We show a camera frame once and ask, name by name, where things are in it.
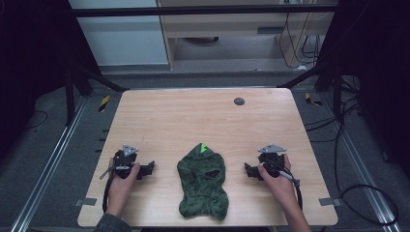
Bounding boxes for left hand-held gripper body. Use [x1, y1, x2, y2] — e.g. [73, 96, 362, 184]
[110, 144, 143, 180]

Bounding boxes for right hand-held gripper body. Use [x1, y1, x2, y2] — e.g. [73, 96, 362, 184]
[256, 143, 287, 179]

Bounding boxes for green knitted balaclava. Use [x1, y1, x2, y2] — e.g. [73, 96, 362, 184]
[176, 142, 230, 222]

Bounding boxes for person's left hand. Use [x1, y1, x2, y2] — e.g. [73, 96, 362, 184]
[105, 157, 141, 218]

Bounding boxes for person's right hand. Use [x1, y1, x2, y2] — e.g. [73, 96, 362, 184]
[256, 153, 297, 212]

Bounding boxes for yellow black striped tape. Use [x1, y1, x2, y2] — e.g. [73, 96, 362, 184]
[98, 95, 111, 113]
[304, 92, 324, 107]

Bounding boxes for white cabinet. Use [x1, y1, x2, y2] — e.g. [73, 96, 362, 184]
[68, 0, 170, 68]

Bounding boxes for dark curtain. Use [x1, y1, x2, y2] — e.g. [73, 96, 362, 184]
[317, 0, 410, 182]
[0, 0, 102, 162]

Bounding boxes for light wooden desk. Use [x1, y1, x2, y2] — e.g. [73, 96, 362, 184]
[156, 0, 337, 71]

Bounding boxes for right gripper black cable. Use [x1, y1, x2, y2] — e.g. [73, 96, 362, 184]
[264, 159, 305, 211]

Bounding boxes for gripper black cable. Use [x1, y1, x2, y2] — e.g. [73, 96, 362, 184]
[99, 164, 118, 215]
[264, 159, 305, 211]

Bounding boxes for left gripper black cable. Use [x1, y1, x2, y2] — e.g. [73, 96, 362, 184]
[99, 164, 118, 215]

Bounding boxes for grey table bracket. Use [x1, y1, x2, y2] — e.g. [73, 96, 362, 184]
[318, 196, 342, 208]
[73, 197, 98, 208]

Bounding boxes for black floor cable loop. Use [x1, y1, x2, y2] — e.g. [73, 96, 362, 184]
[303, 75, 400, 227]

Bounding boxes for aluminium floor rail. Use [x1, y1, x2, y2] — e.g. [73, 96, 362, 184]
[9, 96, 89, 232]
[318, 92, 404, 232]

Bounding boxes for black frame strut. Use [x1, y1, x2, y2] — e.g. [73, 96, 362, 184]
[278, 62, 344, 121]
[63, 62, 131, 128]

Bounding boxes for thin black floor cable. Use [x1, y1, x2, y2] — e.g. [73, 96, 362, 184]
[24, 109, 49, 131]

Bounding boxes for black hanging desk cables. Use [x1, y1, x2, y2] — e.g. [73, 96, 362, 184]
[278, 12, 325, 71]

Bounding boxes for black frame crossbar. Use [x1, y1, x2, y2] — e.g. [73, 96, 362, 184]
[68, 3, 339, 19]

